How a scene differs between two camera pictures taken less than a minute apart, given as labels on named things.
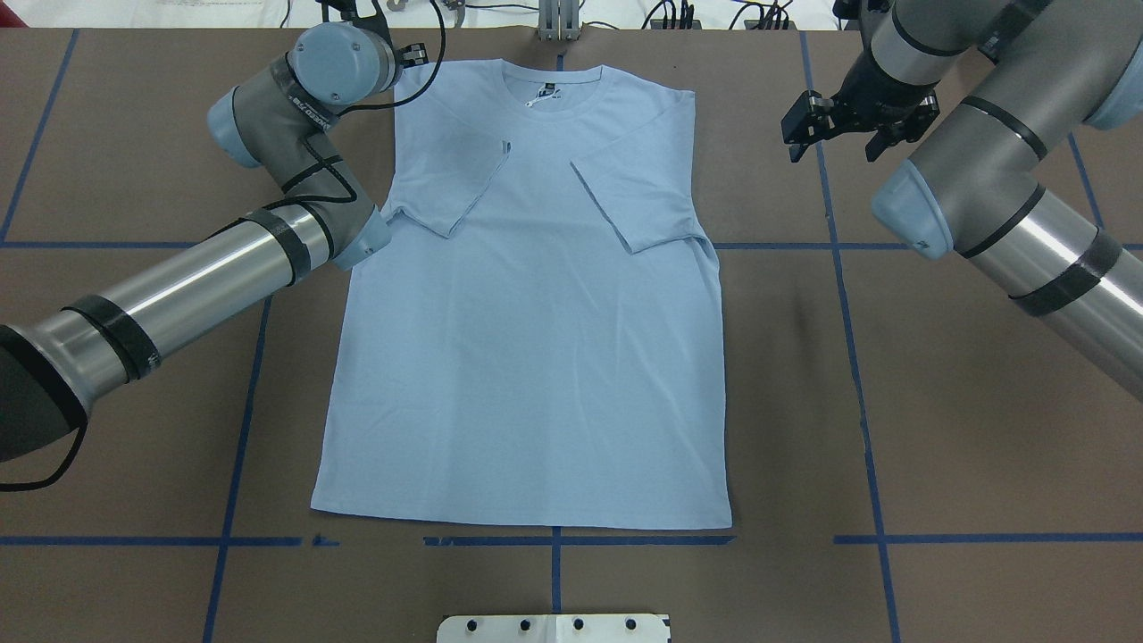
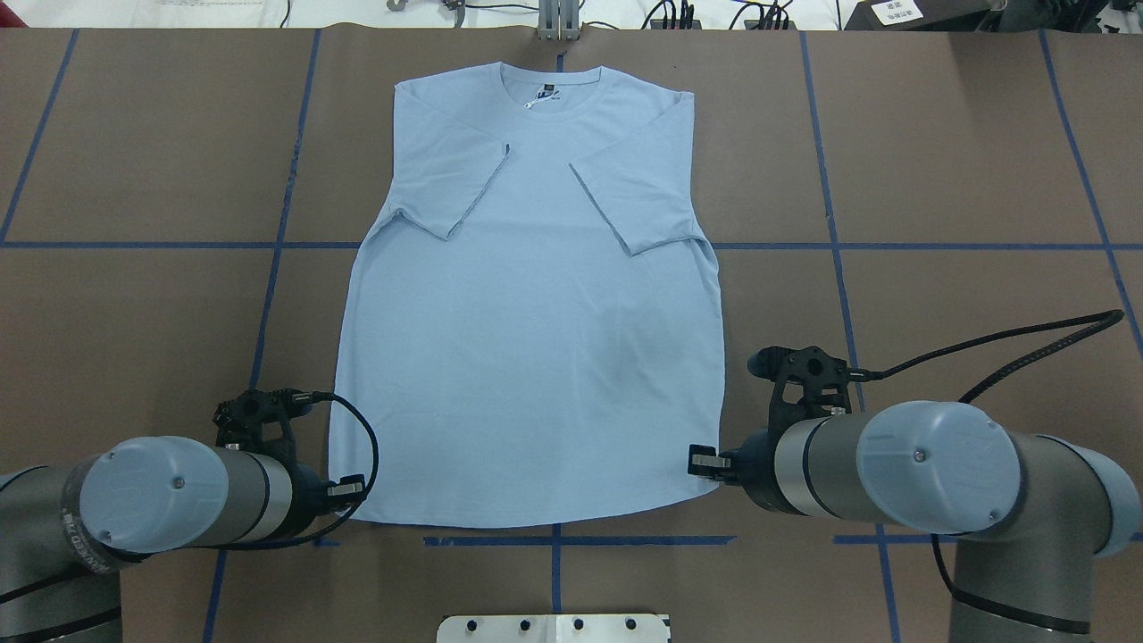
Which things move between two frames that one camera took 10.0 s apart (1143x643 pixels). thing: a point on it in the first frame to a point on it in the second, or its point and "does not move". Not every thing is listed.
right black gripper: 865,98 to 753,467
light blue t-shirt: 540,343 does not move
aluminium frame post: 559,20 does not move
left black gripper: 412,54 to 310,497
